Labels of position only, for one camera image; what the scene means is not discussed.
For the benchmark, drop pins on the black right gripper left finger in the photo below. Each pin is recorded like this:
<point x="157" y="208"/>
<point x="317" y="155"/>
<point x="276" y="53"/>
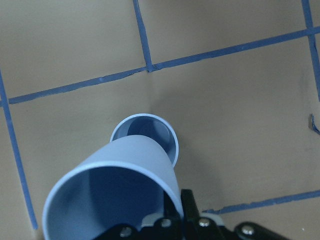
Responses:
<point x="169" y="210"/>

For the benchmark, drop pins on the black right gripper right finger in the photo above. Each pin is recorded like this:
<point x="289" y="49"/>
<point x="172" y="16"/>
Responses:
<point x="190" y="209"/>

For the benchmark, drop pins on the blue cup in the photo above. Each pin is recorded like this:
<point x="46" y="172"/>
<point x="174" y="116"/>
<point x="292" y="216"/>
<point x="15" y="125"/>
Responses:
<point x="121" y="183"/>
<point x="151" y="126"/>

